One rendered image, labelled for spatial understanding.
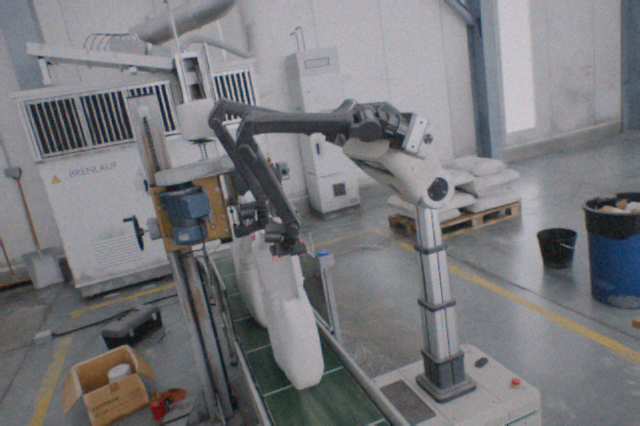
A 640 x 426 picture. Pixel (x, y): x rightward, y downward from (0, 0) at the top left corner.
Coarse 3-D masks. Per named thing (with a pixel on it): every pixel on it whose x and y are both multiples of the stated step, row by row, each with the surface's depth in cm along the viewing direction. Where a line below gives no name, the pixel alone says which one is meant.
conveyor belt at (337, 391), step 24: (216, 264) 397; (240, 312) 297; (240, 336) 266; (264, 336) 261; (264, 360) 237; (336, 360) 226; (264, 384) 216; (288, 384) 213; (336, 384) 207; (288, 408) 197; (312, 408) 194; (336, 408) 192; (360, 408) 189
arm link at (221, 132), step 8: (216, 120) 184; (216, 128) 186; (224, 128) 188; (216, 136) 190; (224, 136) 190; (224, 144) 192; (232, 144) 193; (232, 152) 194; (232, 160) 196; (240, 160) 196; (240, 168) 198; (248, 168) 199; (248, 176) 200; (248, 184) 201; (256, 184) 202; (256, 192) 203; (256, 200) 204
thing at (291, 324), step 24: (264, 264) 200; (288, 264) 192; (264, 288) 206; (288, 288) 197; (264, 312) 224; (288, 312) 196; (312, 312) 201; (288, 336) 199; (312, 336) 202; (288, 360) 203; (312, 360) 203; (312, 384) 208
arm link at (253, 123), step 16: (256, 112) 140; (272, 112) 141; (288, 112) 142; (304, 112) 143; (320, 112) 143; (336, 112) 144; (352, 112) 146; (240, 128) 141; (256, 128) 139; (272, 128) 140; (288, 128) 141; (304, 128) 142; (320, 128) 142; (336, 128) 143; (352, 128) 140; (368, 128) 141
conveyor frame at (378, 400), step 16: (320, 336) 258; (240, 352) 240; (336, 352) 234; (240, 368) 250; (352, 368) 214; (256, 384) 230; (368, 384) 198; (256, 400) 199; (384, 400) 185; (384, 416) 188; (400, 416) 175
